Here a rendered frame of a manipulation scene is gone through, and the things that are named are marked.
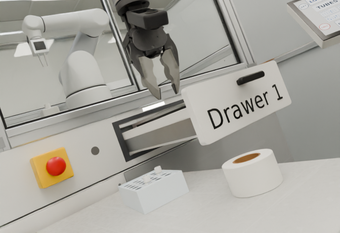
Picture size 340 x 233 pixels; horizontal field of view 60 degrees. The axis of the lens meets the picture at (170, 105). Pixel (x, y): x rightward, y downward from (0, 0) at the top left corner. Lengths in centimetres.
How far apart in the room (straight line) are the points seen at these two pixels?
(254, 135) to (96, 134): 60
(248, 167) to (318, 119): 213
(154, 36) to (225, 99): 19
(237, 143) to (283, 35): 154
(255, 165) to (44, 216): 51
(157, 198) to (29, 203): 34
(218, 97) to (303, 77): 192
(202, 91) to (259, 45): 208
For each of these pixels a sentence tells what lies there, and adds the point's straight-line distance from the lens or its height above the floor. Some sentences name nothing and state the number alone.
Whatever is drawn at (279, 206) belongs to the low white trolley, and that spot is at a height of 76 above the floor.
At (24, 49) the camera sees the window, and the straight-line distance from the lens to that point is 83.
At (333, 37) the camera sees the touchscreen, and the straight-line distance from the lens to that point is 134.
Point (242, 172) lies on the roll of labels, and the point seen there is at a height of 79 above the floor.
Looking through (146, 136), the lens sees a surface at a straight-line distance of 71.
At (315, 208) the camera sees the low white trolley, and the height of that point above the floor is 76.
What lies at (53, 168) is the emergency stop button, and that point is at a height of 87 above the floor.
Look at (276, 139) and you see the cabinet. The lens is 123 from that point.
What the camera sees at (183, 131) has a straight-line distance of 59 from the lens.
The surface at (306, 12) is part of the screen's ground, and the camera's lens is 147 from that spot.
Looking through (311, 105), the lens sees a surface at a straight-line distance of 248.
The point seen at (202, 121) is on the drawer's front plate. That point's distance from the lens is 52.
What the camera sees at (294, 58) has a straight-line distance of 246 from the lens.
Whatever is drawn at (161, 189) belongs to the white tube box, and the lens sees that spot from 49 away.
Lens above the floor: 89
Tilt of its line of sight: 2 degrees up
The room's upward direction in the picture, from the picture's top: 21 degrees counter-clockwise
